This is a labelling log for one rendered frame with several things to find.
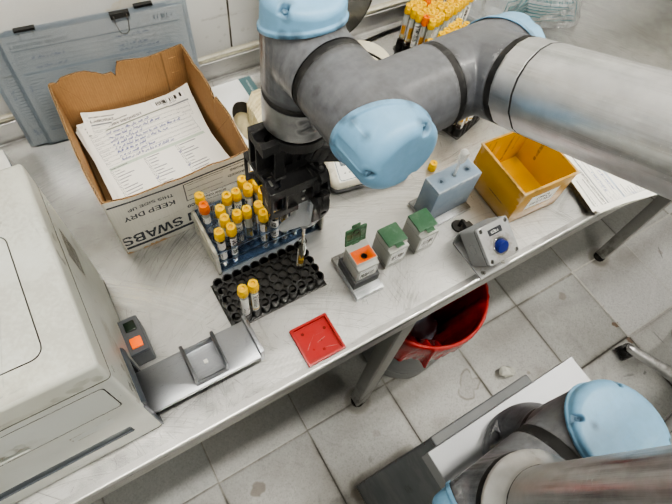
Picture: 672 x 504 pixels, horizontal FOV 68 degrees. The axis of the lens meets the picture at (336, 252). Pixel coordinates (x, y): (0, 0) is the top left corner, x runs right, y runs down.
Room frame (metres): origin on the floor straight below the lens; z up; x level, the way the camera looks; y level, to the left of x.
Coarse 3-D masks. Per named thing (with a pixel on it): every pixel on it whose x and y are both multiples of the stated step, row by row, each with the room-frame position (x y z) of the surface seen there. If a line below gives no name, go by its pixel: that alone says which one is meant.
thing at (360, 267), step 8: (352, 248) 0.42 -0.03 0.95; (360, 248) 0.42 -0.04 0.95; (368, 248) 0.42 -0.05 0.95; (344, 256) 0.41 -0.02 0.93; (352, 256) 0.40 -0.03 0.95; (360, 256) 0.41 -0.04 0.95; (368, 256) 0.41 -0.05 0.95; (376, 256) 0.41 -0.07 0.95; (352, 264) 0.40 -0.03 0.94; (360, 264) 0.39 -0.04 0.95; (368, 264) 0.40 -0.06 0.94; (376, 264) 0.40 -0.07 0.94; (352, 272) 0.39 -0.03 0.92; (360, 272) 0.38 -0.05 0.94; (368, 272) 0.39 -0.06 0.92
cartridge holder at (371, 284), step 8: (336, 256) 0.43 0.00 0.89; (336, 264) 0.42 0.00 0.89; (344, 264) 0.41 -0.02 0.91; (344, 272) 0.40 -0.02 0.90; (376, 272) 0.41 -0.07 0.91; (344, 280) 0.39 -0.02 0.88; (352, 280) 0.38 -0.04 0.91; (360, 280) 0.38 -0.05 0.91; (368, 280) 0.39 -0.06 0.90; (376, 280) 0.40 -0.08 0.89; (352, 288) 0.38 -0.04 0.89; (360, 288) 0.38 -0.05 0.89; (368, 288) 0.38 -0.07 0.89; (376, 288) 0.39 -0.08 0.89; (360, 296) 0.37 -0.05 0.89
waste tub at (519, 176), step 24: (504, 144) 0.72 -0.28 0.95; (528, 144) 0.75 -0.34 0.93; (480, 168) 0.66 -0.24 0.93; (504, 168) 0.63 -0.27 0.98; (528, 168) 0.72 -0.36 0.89; (552, 168) 0.69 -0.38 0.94; (576, 168) 0.66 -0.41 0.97; (480, 192) 0.64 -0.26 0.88; (504, 192) 0.61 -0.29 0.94; (528, 192) 0.59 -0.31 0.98; (552, 192) 0.63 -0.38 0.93
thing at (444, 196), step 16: (432, 176) 0.58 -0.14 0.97; (448, 176) 0.59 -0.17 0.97; (464, 176) 0.59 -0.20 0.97; (432, 192) 0.56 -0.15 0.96; (448, 192) 0.56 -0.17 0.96; (464, 192) 0.60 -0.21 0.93; (416, 208) 0.57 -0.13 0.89; (432, 208) 0.54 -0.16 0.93; (448, 208) 0.58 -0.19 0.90; (464, 208) 0.59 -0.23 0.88
